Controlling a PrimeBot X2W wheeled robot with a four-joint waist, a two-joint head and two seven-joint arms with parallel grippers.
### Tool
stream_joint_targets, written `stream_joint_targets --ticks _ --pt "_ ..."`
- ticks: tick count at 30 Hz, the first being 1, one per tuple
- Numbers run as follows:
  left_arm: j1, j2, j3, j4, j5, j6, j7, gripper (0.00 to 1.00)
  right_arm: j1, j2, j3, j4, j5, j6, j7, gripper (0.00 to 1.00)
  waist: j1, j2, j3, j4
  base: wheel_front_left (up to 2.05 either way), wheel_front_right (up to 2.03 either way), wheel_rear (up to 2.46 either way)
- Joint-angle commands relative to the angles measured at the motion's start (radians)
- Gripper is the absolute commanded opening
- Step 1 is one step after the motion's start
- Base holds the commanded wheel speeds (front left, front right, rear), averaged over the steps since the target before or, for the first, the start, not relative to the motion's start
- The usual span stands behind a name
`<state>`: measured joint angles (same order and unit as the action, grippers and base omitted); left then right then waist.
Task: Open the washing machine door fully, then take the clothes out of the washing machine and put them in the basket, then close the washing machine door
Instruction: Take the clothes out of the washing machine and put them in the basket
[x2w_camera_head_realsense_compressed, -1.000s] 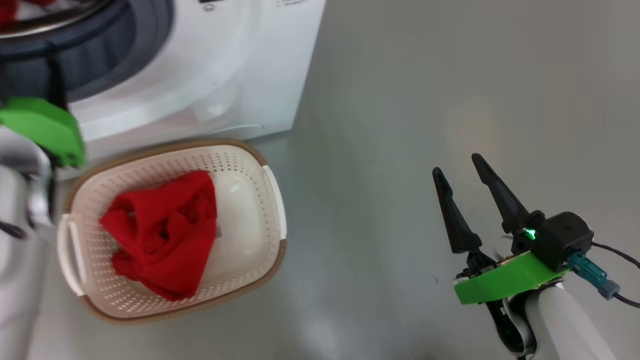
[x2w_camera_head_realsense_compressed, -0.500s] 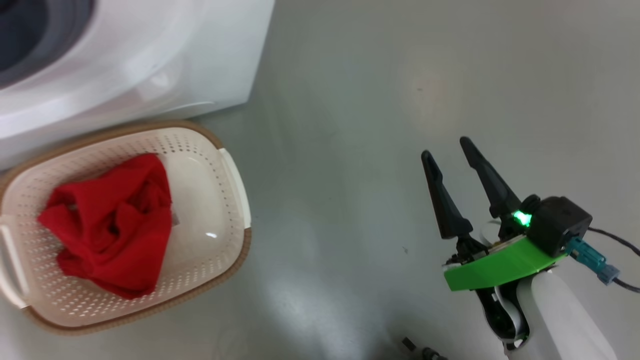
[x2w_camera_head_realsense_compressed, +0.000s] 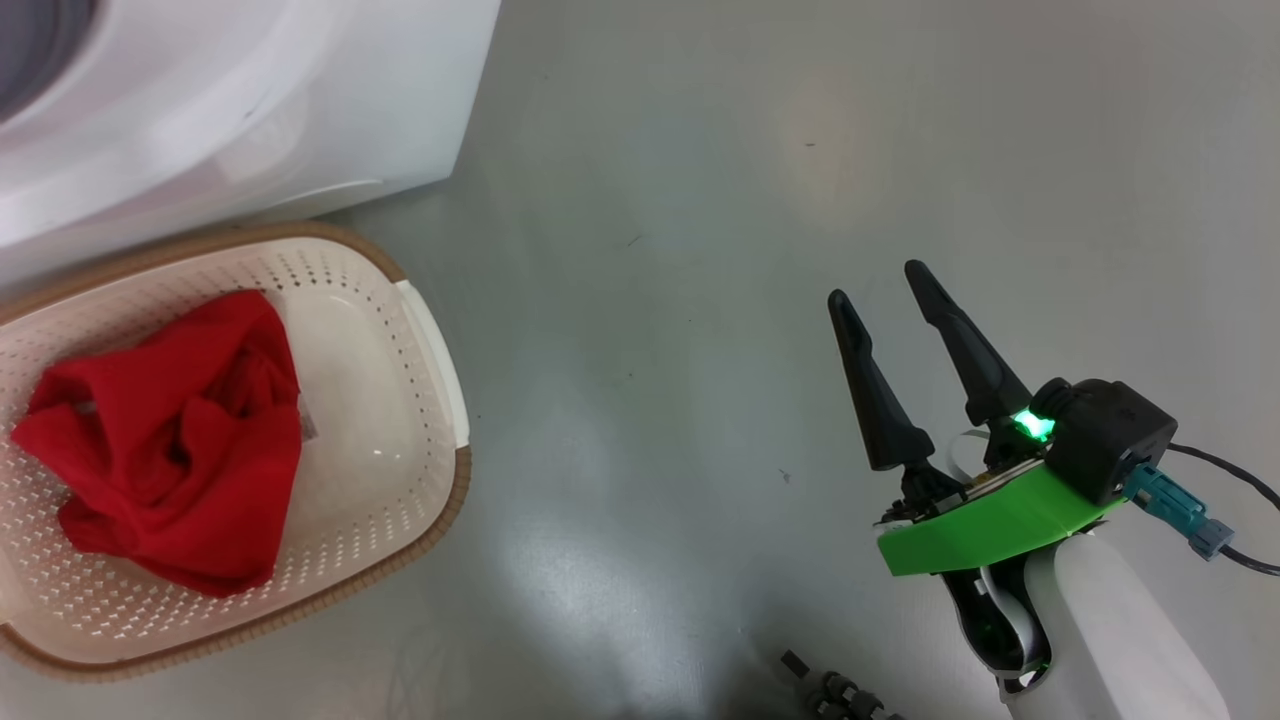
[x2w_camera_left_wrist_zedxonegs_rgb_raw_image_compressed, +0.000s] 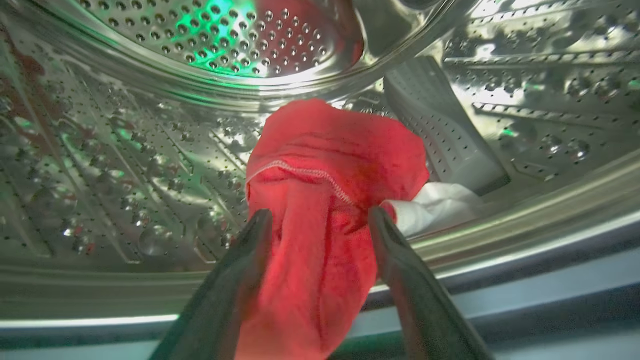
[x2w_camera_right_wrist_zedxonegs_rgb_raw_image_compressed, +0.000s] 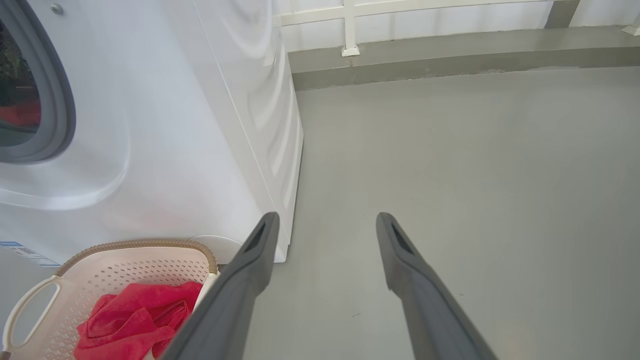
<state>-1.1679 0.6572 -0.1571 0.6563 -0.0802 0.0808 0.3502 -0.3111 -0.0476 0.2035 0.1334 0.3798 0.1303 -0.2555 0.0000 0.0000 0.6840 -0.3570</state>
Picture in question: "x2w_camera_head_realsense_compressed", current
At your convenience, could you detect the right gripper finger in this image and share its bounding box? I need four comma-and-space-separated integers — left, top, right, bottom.
827, 290, 936, 471
904, 260, 1033, 429

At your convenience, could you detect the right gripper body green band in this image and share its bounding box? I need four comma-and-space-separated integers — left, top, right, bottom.
875, 428, 1126, 691

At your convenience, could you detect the red cloth garment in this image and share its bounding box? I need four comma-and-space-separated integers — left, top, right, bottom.
10, 290, 304, 598

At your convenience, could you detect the cream perforated laundry basket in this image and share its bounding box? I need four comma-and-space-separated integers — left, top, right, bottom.
0, 222, 473, 683

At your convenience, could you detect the white front-load washing machine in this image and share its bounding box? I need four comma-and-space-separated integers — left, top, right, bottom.
0, 0, 501, 291

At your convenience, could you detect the teal right camera connector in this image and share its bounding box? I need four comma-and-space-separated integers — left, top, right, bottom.
1122, 465, 1236, 561

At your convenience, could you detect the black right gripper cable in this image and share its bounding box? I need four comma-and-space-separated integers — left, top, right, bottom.
1165, 443, 1280, 578

